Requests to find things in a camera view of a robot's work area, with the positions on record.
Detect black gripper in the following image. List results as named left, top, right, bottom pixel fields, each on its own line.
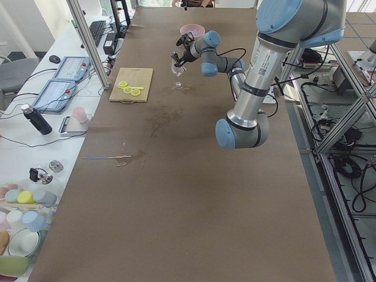
left=176, top=33, right=196, bottom=63

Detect steel double jigger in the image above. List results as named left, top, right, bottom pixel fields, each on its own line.
left=170, top=52, right=186, bottom=72

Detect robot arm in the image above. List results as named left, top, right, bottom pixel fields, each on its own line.
left=172, top=0, right=347, bottom=150

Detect clear ice cubes pile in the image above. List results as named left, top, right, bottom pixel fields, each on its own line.
left=183, top=29, right=203, bottom=38

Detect clear wine glass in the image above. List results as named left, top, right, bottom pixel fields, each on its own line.
left=171, top=60, right=183, bottom=89

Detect pink bowl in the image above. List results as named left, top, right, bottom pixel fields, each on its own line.
left=180, top=23, right=206, bottom=40

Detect wooden cutting board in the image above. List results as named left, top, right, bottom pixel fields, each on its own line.
left=109, top=68, right=153, bottom=103

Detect lemon slice middle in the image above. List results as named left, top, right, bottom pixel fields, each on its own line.
left=123, top=86, right=134, bottom=94

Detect black keyboard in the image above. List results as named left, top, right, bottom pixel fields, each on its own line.
left=89, top=21, right=106, bottom=46

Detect far teach pendant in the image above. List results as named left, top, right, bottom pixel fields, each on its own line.
left=53, top=56, right=90, bottom=82

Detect teach pendant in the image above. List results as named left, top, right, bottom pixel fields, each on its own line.
left=53, top=56, right=90, bottom=82
left=32, top=79, right=76, bottom=113

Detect pink cup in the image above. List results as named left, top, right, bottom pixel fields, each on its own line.
left=72, top=107, right=88, bottom=123

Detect computer mouse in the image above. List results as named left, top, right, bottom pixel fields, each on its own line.
left=49, top=55, right=61, bottom=64

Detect near teach pendant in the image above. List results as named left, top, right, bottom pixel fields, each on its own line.
left=32, top=79, right=76, bottom=113

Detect black water bottle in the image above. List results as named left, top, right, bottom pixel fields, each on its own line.
left=21, top=103, right=52, bottom=135

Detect grey cup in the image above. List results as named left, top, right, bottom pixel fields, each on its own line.
left=33, top=189, right=58, bottom=207

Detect yellow cup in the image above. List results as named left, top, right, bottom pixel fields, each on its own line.
left=17, top=191, right=36, bottom=204

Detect blue cup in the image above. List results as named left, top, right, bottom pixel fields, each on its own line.
left=22, top=211, right=47, bottom=232

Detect white green-rimmed plate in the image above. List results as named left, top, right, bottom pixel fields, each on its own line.
left=8, top=229, right=40, bottom=257

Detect aluminium frame post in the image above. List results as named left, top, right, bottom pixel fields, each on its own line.
left=66, top=0, right=110, bottom=90

